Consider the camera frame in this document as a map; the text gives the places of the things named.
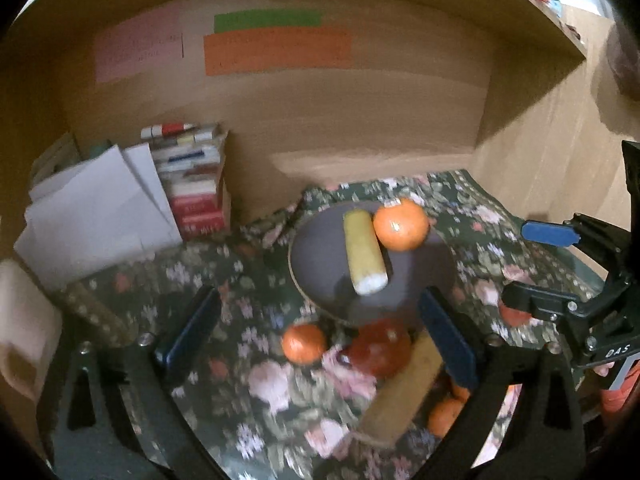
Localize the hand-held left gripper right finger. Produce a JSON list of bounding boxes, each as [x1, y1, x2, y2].
[[417, 287, 586, 480]]

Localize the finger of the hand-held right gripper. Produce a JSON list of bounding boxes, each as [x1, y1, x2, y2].
[[520, 213, 632, 273], [501, 282, 597, 322]]

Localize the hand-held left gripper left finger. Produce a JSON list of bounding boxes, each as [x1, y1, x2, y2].
[[47, 285, 226, 480]]

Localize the wooden block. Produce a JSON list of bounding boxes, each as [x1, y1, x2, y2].
[[356, 331, 446, 448]]

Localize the dark round plate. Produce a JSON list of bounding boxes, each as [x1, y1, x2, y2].
[[288, 201, 457, 328]]

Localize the small orange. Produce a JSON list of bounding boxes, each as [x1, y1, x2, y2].
[[427, 397, 466, 439], [281, 323, 327, 366], [499, 300, 532, 327]]

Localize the red tomato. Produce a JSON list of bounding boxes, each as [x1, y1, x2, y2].
[[348, 319, 414, 377]]

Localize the floral tablecloth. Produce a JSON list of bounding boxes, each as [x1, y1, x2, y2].
[[52, 169, 603, 480]]

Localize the corn cob with white end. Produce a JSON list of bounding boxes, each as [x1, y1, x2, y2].
[[343, 208, 389, 296]]

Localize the large orange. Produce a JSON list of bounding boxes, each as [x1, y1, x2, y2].
[[373, 198, 431, 252]]

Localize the white paper sheets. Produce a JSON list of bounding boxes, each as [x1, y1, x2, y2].
[[13, 143, 183, 292]]

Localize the stack of books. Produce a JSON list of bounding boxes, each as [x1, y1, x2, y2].
[[140, 122, 232, 241]]

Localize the wooden desk shelf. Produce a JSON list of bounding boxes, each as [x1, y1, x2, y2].
[[470, 0, 588, 63]]

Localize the pink paper note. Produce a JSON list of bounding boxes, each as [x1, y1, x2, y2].
[[94, 10, 183, 85]]

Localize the orange paper strip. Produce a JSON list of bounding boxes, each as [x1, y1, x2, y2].
[[203, 26, 353, 77]]

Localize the green paper strip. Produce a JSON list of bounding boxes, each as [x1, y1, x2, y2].
[[213, 9, 323, 32]]

